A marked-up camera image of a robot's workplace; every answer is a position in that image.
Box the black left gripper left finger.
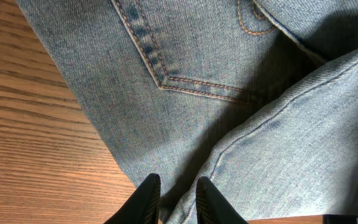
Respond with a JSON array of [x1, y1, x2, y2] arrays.
[[104, 174, 160, 224]]

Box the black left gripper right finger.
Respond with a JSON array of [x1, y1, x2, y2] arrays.
[[196, 176, 248, 224]]

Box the light blue denim jeans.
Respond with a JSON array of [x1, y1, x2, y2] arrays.
[[18, 0, 358, 223]]

